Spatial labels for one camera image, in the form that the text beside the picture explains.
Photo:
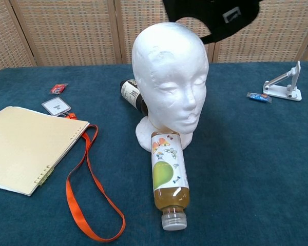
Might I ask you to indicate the black baseball cap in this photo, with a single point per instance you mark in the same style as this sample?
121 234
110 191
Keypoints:
215 18

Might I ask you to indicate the dark bottle with black cap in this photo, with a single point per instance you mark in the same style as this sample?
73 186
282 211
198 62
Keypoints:
131 93

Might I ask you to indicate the white foam mannequin head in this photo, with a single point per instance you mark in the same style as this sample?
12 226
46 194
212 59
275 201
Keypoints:
169 77

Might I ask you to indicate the tea bottle with pear label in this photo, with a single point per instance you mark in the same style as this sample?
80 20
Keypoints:
169 174

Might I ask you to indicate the clear badge holder card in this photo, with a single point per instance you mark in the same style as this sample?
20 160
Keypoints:
56 105

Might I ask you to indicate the red candy packet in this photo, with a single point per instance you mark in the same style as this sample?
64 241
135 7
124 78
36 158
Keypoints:
58 88

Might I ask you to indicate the blue candy packet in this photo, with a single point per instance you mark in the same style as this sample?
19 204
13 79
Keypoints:
258 97

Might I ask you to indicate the bamboo folding screen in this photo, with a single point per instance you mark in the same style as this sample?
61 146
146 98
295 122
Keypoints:
66 30

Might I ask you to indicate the cream loose-leaf notebook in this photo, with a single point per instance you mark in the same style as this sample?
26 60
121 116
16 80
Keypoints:
28 146

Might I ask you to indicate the white folding phone stand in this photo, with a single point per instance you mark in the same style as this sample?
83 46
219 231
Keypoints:
282 89

